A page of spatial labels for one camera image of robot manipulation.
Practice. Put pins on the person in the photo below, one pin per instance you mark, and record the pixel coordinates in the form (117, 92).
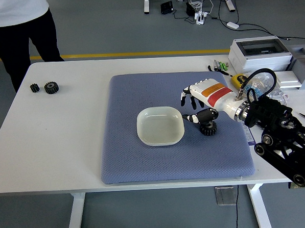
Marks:
(13, 37)

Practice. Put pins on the white adapter brick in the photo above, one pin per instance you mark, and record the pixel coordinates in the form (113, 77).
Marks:
(232, 25)

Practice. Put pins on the grey hollow printed block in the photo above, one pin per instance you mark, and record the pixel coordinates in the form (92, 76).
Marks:
(298, 63)

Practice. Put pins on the white table leg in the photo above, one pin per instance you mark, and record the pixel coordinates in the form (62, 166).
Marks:
(259, 208)
(76, 217)

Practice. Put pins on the black box on floor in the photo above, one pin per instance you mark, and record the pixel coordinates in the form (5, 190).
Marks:
(167, 7)

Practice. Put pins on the white background desk leg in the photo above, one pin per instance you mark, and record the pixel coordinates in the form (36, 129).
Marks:
(228, 0)
(146, 2)

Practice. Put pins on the large black gear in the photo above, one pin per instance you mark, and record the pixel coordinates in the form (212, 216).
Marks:
(209, 130)
(51, 88)

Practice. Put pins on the white flat switch box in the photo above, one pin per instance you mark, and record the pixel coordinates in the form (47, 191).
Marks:
(288, 78)

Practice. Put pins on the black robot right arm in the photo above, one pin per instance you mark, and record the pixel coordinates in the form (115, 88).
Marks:
(270, 113)

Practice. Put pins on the blue-grey textured mat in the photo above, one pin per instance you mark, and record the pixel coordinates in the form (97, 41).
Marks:
(170, 164)

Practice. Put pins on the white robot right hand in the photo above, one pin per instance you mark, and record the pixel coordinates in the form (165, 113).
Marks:
(215, 95)

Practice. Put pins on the white power strip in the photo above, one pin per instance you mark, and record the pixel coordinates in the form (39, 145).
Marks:
(201, 17)

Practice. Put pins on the yellow tape measure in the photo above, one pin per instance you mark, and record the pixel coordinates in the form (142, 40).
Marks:
(236, 80)

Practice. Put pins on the white electrical enclosure box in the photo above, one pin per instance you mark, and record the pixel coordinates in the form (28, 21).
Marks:
(257, 60)

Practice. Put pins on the clear plastic bracket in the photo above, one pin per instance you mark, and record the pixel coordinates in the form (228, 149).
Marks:
(225, 195)

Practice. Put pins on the green and silver clips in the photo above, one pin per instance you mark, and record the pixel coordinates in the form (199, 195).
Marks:
(220, 65)

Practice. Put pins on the clear plastic bag of parts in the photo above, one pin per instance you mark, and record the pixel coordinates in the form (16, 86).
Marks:
(261, 84)

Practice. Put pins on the small black gear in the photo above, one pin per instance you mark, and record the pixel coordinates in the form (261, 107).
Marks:
(34, 88)

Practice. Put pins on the blue and white card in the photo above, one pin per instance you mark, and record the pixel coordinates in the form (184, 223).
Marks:
(249, 137)

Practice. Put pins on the white square dish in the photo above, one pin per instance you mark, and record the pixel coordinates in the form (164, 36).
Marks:
(159, 126)

